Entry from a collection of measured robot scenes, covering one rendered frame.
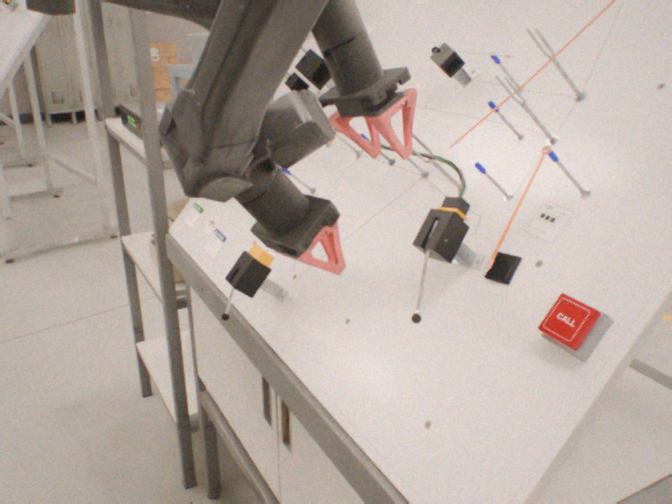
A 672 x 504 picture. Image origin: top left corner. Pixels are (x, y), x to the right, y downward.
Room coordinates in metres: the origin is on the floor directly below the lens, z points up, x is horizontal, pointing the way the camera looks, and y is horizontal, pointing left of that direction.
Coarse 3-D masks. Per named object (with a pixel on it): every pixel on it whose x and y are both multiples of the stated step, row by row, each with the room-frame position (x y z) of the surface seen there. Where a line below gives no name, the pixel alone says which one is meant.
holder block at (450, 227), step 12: (432, 216) 0.79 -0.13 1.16; (444, 216) 0.78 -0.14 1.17; (456, 216) 0.77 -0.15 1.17; (420, 228) 0.79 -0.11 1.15; (444, 228) 0.76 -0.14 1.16; (456, 228) 0.77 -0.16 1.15; (468, 228) 0.78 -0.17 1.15; (420, 240) 0.77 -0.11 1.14; (432, 240) 0.76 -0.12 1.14; (444, 240) 0.76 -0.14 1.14; (456, 240) 0.77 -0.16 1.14; (432, 252) 0.76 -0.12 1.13; (444, 252) 0.75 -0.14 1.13; (456, 252) 0.77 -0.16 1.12
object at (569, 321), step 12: (564, 300) 0.63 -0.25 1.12; (576, 300) 0.63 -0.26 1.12; (552, 312) 0.63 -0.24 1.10; (564, 312) 0.62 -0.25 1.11; (576, 312) 0.61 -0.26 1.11; (588, 312) 0.61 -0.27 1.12; (600, 312) 0.60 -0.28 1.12; (540, 324) 0.63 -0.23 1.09; (552, 324) 0.62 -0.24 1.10; (564, 324) 0.61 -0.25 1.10; (576, 324) 0.60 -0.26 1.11; (588, 324) 0.60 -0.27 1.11; (552, 336) 0.61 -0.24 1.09; (564, 336) 0.60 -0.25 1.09; (576, 336) 0.59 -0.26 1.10; (576, 348) 0.59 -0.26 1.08
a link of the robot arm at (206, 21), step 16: (32, 0) 0.92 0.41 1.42; (48, 0) 0.90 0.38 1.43; (64, 0) 0.91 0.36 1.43; (96, 0) 0.85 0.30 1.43; (112, 0) 0.83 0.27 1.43; (128, 0) 0.81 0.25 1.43; (144, 0) 0.80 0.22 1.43; (160, 0) 0.78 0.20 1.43; (176, 0) 0.77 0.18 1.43; (192, 0) 0.76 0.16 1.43; (208, 0) 0.75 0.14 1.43; (176, 16) 0.78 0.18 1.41; (192, 16) 0.76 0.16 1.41; (208, 16) 0.75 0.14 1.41
